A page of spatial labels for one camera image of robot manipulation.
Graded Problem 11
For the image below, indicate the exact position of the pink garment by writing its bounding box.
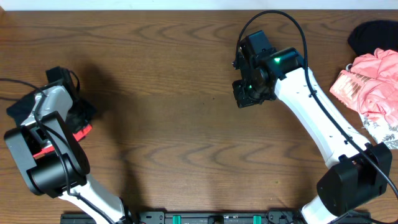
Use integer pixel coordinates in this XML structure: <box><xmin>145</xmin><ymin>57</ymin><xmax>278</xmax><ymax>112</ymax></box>
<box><xmin>330</xmin><ymin>48</ymin><xmax>397</xmax><ymax>126</ymax></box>

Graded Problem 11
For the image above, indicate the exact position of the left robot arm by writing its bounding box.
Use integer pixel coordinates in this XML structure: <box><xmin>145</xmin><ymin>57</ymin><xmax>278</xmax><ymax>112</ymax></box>
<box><xmin>4</xmin><ymin>67</ymin><xmax>139</xmax><ymax>224</ymax></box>

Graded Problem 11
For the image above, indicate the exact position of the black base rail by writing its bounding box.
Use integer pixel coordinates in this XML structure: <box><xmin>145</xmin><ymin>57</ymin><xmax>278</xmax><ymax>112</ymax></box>
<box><xmin>60</xmin><ymin>210</ymin><xmax>371</xmax><ymax>224</ymax></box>

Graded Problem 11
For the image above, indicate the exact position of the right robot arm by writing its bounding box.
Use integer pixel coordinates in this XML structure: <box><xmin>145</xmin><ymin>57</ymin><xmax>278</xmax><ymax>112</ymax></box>
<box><xmin>233</xmin><ymin>30</ymin><xmax>392</xmax><ymax>223</ymax></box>

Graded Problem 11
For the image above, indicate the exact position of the black leggings red waistband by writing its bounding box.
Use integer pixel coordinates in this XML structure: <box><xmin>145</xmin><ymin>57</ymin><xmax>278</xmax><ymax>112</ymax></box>
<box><xmin>6</xmin><ymin>92</ymin><xmax>96</xmax><ymax>142</ymax></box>

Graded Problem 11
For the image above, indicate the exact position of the black garment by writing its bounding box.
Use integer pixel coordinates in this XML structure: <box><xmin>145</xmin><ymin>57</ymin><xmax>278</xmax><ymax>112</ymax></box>
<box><xmin>348</xmin><ymin>20</ymin><xmax>397</xmax><ymax>55</ymax></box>

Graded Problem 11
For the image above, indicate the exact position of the white floral garment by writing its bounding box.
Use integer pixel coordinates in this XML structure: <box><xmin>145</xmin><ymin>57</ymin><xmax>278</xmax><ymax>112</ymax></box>
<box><xmin>360</xmin><ymin>115</ymin><xmax>397</xmax><ymax>150</ymax></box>

